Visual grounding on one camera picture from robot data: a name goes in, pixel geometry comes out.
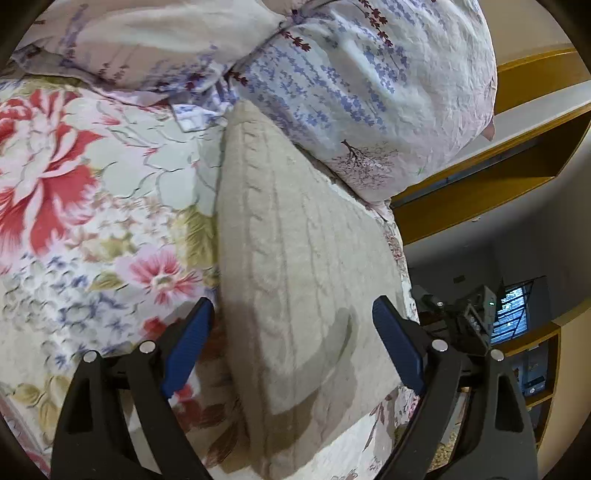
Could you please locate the beige cable-knit sweater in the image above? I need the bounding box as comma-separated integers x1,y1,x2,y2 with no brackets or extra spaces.
216,101,410,479

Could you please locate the wooden shelf unit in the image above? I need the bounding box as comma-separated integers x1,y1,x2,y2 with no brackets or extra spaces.
500,300,590,479

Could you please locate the white floral bed sheet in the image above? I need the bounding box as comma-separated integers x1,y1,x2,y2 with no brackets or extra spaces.
128,174,435,480

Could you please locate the grey electronic device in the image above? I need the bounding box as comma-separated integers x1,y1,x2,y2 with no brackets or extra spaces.
410,283,499,354

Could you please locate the barred window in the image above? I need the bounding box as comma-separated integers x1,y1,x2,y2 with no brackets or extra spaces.
491,276,544,345

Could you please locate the red peony floral quilt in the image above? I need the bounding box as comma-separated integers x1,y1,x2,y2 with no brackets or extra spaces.
1,74,223,472

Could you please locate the lavender floral pillow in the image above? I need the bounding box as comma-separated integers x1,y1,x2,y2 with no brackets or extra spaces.
13,1,498,203

